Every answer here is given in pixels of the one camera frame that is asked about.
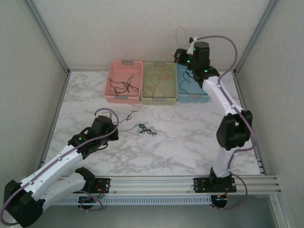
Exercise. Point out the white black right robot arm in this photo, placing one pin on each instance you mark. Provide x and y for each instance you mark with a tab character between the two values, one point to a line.
234	130

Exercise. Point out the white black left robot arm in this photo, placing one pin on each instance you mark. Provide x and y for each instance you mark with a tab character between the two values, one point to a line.
23	202

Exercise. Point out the green plastic basket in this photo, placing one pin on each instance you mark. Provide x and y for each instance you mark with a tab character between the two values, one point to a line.
171	90

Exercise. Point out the blue plastic basket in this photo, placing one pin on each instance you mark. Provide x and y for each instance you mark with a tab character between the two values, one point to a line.
187	99

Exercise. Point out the red black power lead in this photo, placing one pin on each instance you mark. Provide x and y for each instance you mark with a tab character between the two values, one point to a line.
227	192
103	191

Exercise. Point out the pink plastic basket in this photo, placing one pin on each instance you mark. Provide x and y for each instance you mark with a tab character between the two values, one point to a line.
118	71

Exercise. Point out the left controller board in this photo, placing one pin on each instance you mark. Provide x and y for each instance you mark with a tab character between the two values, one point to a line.
86	200

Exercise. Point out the controller board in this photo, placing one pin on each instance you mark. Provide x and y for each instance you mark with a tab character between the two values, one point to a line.
86	200
219	200

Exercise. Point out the right controller board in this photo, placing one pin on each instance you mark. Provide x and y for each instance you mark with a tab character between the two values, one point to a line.
219	200

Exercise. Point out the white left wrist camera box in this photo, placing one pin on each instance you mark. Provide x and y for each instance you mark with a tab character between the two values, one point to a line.
105	115

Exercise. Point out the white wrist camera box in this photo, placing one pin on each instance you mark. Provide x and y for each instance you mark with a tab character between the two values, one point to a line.
105	115
193	38

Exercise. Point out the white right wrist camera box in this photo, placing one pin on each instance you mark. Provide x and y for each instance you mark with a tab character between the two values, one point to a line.
193	38

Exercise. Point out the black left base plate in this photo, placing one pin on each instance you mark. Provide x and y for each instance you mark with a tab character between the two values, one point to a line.
104	183

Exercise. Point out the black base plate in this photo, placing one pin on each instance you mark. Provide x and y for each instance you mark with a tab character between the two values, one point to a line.
104	183
199	185

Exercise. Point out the aluminium frame post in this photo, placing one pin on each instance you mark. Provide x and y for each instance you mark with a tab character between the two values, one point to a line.
278	213
48	35
256	35

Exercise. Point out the aluminium back frame rail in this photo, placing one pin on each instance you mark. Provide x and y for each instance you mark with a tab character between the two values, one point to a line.
90	69

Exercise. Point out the aluminium mounting rail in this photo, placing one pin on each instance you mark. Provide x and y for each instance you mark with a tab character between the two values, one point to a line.
152	184

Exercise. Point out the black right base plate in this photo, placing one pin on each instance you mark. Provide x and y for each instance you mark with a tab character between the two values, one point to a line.
199	185

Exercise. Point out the aluminium lower frame post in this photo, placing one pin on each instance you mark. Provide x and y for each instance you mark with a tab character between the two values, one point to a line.
278	213

